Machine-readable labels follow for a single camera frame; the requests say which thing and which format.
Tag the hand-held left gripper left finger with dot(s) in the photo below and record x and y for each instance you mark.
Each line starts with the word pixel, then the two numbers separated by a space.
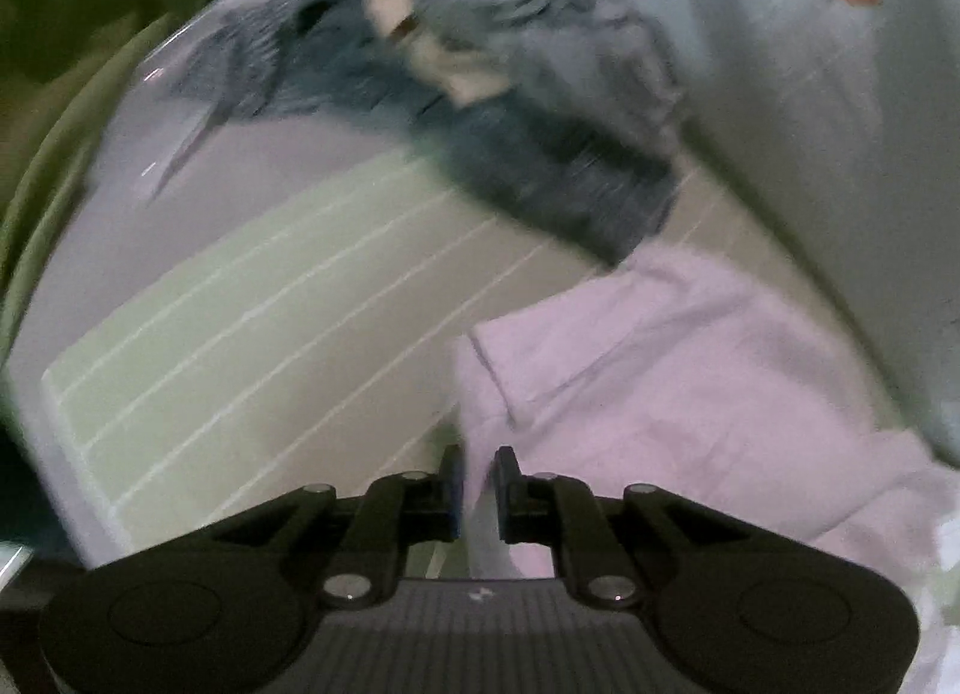
pixel 452 495

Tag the grey garment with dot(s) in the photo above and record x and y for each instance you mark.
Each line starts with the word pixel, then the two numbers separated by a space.
pixel 525 162

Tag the white carrot print quilt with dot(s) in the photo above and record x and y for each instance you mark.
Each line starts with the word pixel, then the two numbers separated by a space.
pixel 787 102

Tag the green grid mat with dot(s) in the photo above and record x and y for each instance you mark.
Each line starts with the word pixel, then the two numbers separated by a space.
pixel 262 364

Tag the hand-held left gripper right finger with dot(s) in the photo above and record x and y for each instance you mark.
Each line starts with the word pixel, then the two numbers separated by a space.
pixel 507 488

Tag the light pink garment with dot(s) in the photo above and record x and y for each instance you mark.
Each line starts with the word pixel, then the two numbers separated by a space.
pixel 675 379

